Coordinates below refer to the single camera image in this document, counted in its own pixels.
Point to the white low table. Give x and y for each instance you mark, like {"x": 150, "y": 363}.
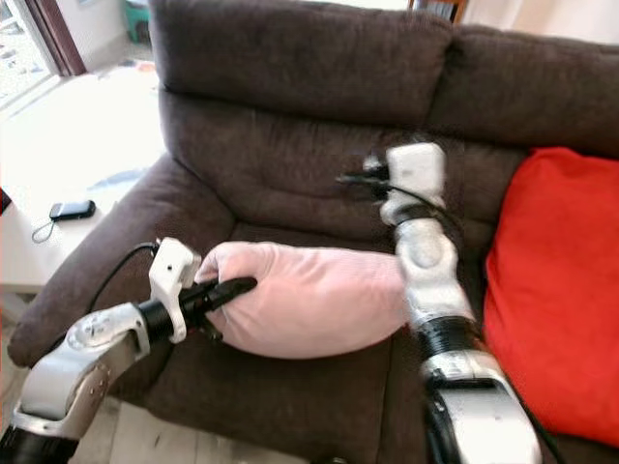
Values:
{"x": 77, "y": 145}

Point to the dark brown fabric sofa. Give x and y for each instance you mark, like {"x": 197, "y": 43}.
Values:
{"x": 300, "y": 126}

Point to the black phone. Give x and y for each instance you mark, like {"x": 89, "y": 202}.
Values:
{"x": 73, "y": 210}

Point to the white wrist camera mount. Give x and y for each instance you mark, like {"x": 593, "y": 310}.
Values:
{"x": 418, "y": 166}
{"x": 171, "y": 271}

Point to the colourful printed paper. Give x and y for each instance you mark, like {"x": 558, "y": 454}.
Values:
{"x": 138, "y": 72}

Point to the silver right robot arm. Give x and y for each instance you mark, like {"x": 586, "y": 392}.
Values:
{"x": 455, "y": 348}

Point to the dark brown door frame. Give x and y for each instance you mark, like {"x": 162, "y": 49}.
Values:
{"x": 58, "y": 39}

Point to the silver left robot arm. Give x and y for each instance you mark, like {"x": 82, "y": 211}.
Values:
{"x": 82, "y": 372}

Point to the red pillow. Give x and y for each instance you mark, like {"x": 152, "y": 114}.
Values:
{"x": 556, "y": 290}

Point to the teal plastic stool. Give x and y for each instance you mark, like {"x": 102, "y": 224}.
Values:
{"x": 136, "y": 19}

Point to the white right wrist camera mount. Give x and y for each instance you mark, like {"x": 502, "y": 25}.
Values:
{"x": 418, "y": 166}

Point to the brown wooden chair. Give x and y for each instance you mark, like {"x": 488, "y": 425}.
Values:
{"x": 438, "y": 8}

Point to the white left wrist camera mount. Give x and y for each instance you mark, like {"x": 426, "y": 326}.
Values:
{"x": 171, "y": 271}

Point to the pink pillow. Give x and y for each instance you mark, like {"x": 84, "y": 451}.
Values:
{"x": 309, "y": 300}

